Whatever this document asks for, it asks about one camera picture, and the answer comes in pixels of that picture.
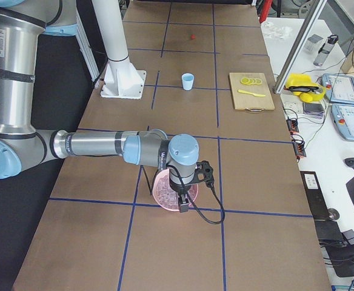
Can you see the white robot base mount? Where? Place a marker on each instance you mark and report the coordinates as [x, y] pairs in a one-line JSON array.
[[121, 79]]

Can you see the aluminium frame post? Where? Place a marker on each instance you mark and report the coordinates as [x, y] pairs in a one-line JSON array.
[[313, 15]]

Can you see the upper teach pendant tablet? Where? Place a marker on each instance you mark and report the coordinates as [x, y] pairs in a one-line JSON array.
[[339, 88]]

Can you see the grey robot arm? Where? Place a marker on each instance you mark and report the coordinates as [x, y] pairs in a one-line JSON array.
[[23, 147]]

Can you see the clear water bottle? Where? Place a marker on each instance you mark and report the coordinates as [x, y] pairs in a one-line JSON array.
[[325, 50]]

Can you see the pink bowl of ice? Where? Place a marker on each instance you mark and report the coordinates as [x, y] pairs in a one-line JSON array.
[[163, 194]]

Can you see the teach pendant tablet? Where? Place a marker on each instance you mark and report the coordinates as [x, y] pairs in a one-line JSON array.
[[339, 88], [343, 116]]

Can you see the lower teach pendant tablet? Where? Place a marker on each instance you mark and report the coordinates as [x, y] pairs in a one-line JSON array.
[[343, 116]]

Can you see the bamboo cutting board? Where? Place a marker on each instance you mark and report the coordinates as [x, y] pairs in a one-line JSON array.
[[249, 102]]

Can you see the yellow plastic knife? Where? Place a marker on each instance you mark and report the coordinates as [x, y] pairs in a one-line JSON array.
[[259, 95]]

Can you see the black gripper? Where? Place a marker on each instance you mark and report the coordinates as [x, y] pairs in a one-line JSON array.
[[180, 190]]

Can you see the light blue plastic cup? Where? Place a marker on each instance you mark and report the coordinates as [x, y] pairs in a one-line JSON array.
[[187, 80]]

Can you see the yellow cloth bag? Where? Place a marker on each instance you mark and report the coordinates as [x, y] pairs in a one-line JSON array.
[[304, 88]]

